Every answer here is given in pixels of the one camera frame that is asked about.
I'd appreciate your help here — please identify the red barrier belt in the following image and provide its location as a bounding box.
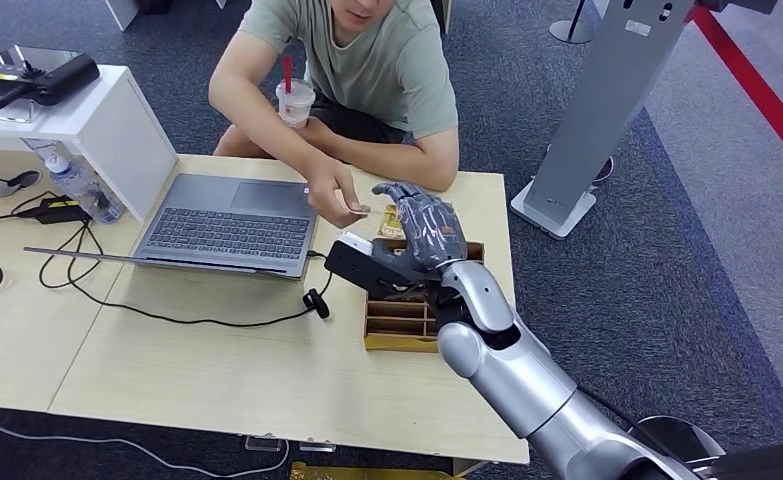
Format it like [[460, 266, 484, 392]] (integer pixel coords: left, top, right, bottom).
[[687, 5, 783, 184]]

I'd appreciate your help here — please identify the white cabinet box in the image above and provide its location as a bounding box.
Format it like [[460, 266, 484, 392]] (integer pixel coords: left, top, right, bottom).
[[0, 64, 180, 223]]

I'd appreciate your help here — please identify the grey laptop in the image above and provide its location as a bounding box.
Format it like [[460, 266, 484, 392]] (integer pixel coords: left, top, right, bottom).
[[23, 173, 319, 281]]

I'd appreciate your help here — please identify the clear plastic water bottle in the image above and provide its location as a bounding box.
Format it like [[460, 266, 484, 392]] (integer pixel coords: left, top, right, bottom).
[[44, 153, 126, 225]]

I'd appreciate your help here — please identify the clear plastic drink cup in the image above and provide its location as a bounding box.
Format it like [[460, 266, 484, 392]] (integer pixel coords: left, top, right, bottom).
[[274, 78, 317, 130]]

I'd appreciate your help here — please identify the white floor cable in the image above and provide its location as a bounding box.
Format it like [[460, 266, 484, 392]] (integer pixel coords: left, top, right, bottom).
[[0, 419, 292, 480]]

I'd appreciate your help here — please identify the person's right hand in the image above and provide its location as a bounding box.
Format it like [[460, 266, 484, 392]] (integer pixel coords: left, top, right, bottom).
[[303, 157, 372, 231]]

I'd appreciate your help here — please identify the black remote controller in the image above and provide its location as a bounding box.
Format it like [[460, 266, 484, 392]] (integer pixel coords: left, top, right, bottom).
[[0, 44, 101, 107]]

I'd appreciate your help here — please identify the person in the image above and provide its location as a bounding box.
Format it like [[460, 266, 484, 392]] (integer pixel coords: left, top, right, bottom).
[[207, 0, 461, 230]]

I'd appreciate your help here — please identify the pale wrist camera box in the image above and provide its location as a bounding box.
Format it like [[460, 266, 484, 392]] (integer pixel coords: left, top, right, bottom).
[[336, 231, 375, 259]]

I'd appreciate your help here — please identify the black laptop power cable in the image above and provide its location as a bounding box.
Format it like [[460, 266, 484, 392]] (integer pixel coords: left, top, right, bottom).
[[38, 221, 334, 330]]

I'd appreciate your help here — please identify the round stanchion base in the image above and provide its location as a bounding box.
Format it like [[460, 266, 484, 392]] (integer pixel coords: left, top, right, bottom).
[[549, 0, 599, 46]]

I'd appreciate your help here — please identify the grey robot body shell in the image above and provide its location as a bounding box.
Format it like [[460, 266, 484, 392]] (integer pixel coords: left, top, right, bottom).
[[629, 415, 783, 480]]

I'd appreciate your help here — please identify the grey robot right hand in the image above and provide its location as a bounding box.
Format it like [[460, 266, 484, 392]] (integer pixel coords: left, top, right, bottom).
[[371, 182, 470, 272]]

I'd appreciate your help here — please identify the gold patterned card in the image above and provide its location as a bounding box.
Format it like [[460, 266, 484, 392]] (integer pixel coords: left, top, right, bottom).
[[376, 203, 408, 241]]

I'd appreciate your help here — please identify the wooden card holder box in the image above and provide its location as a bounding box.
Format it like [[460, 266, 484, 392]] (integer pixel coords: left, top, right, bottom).
[[363, 239, 486, 354]]

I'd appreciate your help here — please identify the grey kiosk stand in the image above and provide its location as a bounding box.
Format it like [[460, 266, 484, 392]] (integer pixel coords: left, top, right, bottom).
[[510, 0, 697, 241]]

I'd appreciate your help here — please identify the black power adapter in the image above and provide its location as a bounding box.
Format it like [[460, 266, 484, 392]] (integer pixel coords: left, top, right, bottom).
[[16, 196, 93, 226]]

